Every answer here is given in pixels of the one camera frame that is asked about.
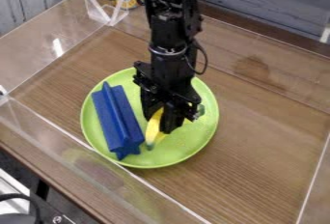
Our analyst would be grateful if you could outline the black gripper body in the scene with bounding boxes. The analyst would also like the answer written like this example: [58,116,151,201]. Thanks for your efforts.
[132,60,201,121]

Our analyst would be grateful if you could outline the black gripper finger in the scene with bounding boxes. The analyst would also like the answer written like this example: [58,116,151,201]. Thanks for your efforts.
[160,101,188,134]
[140,90,163,120]

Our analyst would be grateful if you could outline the yellow toy banana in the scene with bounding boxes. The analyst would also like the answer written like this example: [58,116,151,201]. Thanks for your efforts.
[145,108,165,150]

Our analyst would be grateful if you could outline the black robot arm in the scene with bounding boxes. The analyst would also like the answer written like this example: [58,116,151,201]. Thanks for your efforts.
[110,0,201,133]

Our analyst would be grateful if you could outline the green round plate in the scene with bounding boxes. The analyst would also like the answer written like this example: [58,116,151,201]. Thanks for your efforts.
[80,68,219,169]

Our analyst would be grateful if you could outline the blue plastic block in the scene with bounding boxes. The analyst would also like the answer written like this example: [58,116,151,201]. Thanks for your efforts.
[92,82,144,160]

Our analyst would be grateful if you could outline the clear acrylic tray walls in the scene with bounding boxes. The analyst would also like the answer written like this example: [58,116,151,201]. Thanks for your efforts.
[0,0,330,224]

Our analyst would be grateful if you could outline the black device with knob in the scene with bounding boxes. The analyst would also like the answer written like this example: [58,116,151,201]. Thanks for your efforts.
[30,193,77,224]

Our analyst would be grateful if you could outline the black cable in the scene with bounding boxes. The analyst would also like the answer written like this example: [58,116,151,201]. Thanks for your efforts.
[0,192,42,224]

